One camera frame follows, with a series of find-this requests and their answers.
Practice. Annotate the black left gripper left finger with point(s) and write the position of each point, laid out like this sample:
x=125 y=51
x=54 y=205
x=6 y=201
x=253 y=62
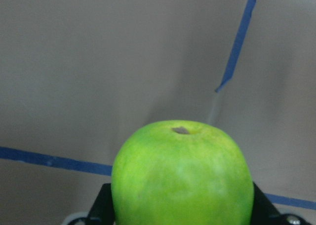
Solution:
x=102 y=210

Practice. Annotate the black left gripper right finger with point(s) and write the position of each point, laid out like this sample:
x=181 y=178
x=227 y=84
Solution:
x=263 y=211

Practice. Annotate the green apple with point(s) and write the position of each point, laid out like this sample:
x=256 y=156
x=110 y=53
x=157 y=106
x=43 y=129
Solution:
x=181 y=172

